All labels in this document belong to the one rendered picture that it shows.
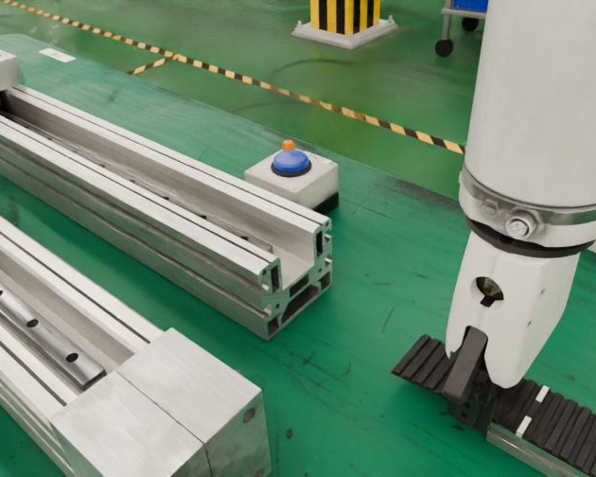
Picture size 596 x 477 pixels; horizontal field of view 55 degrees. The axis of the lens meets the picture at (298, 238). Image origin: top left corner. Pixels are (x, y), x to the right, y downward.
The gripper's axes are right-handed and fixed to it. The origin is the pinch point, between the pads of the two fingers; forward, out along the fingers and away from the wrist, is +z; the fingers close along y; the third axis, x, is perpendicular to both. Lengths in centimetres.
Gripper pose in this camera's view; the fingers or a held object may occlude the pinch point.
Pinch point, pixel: (488, 380)
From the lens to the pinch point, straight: 46.4
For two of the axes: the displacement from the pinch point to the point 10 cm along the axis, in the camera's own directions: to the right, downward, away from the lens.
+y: 6.4, -4.8, 5.9
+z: 0.4, 8.0, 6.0
